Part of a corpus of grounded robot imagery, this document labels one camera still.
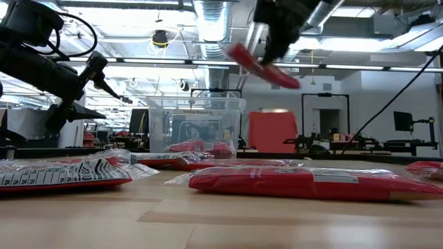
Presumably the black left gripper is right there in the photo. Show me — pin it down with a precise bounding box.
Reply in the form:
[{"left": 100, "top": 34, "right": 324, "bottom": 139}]
[{"left": 44, "top": 50, "right": 122, "bottom": 133}]

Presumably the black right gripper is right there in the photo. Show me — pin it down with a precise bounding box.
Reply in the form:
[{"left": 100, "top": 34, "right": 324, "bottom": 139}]
[{"left": 253, "top": 0, "right": 321, "bottom": 66}]

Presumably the clear plastic storage bin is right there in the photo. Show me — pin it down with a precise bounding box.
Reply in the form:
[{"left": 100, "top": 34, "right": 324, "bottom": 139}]
[{"left": 147, "top": 96, "right": 247, "bottom": 160}]

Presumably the red popcorn bag white label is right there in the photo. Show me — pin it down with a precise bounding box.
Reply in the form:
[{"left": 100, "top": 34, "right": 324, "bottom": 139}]
[{"left": 165, "top": 165, "right": 443, "bottom": 203}]

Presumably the red background equipment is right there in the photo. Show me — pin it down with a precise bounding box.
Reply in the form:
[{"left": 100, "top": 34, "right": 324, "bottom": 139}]
[{"left": 82, "top": 131, "right": 98, "bottom": 148}]

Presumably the white column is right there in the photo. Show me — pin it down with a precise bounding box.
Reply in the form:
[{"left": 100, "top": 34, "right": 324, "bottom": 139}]
[{"left": 58, "top": 93, "right": 86, "bottom": 149}]

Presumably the black computer monitor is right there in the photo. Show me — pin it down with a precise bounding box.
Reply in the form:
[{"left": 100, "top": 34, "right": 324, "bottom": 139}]
[{"left": 129, "top": 108, "right": 150, "bottom": 136}]

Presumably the black table edge bar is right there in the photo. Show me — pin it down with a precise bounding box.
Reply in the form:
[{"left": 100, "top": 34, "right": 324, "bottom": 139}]
[{"left": 0, "top": 145, "right": 443, "bottom": 165}]

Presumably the black panel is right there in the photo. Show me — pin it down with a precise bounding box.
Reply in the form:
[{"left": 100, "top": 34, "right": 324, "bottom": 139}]
[{"left": 0, "top": 109, "right": 62, "bottom": 149}]

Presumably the red packet front left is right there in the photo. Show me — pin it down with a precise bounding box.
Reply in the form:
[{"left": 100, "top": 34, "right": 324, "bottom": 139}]
[{"left": 0, "top": 148, "right": 161, "bottom": 194}]

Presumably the orange cloth cover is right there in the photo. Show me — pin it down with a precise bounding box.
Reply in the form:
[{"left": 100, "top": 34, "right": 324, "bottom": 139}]
[{"left": 248, "top": 110, "right": 298, "bottom": 154}]

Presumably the background robot station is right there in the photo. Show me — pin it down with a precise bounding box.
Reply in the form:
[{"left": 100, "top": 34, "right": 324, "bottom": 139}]
[{"left": 282, "top": 130, "right": 381, "bottom": 155}]

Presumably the small black monitor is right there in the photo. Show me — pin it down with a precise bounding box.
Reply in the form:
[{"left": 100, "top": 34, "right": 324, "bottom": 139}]
[{"left": 393, "top": 110, "right": 415, "bottom": 132}]

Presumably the black background desk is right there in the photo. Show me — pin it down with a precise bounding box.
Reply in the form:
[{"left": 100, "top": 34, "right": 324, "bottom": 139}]
[{"left": 382, "top": 138, "right": 441, "bottom": 157}]

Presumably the smooth silver ventilation duct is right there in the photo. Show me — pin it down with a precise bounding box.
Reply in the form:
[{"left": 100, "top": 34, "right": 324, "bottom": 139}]
[{"left": 299, "top": 0, "right": 347, "bottom": 35}]

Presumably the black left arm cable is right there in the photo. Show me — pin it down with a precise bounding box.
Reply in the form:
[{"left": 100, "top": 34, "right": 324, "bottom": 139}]
[{"left": 51, "top": 12, "right": 99, "bottom": 59}]

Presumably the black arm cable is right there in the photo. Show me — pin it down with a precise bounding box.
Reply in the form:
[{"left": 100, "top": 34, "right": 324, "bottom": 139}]
[
  {"left": 341, "top": 45, "right": 443, "bottom": 156},
  {"left": 51, "top": 12, "right": 99, "bottom": 59}
]

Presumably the ribbed silver ventilation duct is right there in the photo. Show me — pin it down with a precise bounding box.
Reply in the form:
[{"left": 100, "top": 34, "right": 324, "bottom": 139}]
[{"left": 192, "top": 0, "right": 232, "bottom": 100}]

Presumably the tall black metal frame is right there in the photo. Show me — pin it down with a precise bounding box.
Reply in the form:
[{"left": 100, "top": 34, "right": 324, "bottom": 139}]
[{"left": 300, "top": 92, "right": 350, "bottom": 141}]

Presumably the low black metal frame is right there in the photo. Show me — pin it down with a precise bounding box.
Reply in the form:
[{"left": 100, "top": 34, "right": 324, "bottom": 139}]
[{"left": 190, "top": 88, "right": 243, "bottom": 100}]

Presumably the black rail with light strips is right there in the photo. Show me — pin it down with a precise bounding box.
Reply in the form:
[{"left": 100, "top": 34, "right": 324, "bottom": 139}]
[{"left": 69, "top": 57, "right": 443, "bottom": 73}]

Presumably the black ceiling camera yellow cable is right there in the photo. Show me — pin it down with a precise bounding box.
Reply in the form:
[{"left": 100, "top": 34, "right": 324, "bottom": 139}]
[{"left": 151, "top": 29, "right": 170, "bottom": 48}]

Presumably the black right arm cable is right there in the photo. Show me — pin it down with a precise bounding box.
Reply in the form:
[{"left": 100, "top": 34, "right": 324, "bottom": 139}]
[{"left": 341, "top": 45, "right": 443, "bottom": 156}]

